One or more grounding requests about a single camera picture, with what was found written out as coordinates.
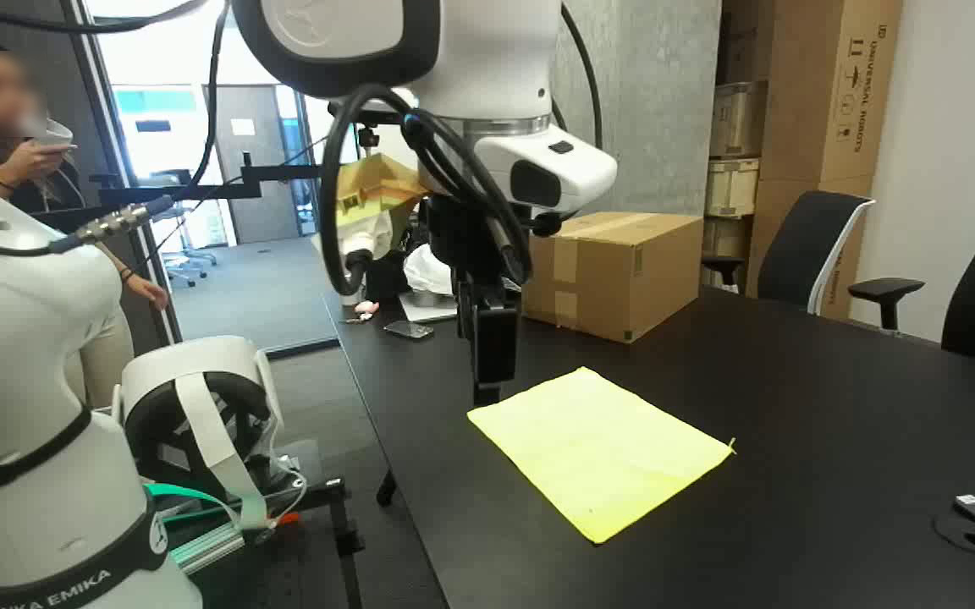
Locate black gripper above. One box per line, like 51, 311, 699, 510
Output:
426, 191, 535, 405

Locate yellow towel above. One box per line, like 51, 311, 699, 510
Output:
464, 365, 737, 550

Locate grey flat device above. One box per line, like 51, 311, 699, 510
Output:
395, 288, 464, 329

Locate dark flat pad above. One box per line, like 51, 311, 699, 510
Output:
380, 317, 437, 346

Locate white plastic bag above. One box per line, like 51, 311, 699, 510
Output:
399, 240, 460, 300

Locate black backpack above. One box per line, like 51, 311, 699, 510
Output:
364, 249, 415, 305

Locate black metal stand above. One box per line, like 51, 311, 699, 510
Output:
265, 436, 368, 609

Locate black boom rod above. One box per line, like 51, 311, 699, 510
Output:
92, 152, 330, 217

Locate pale labelled cardboard box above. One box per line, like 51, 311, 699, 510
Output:
706, 155, 762, 220

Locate grey door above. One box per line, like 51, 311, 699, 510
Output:
215, 83, 309, 249

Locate small brown cardboard box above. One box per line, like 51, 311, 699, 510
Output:
710, 78, 769, 158

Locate tall brown cardboard box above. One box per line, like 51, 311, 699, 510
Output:
752, 0, 908, 322

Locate person in black top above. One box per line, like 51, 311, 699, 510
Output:
0, 43, 175, 411

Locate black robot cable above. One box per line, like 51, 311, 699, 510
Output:
314, 83, 535, 299

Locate teal and white cable bundle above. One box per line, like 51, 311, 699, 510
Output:
143, 471, 313, 578

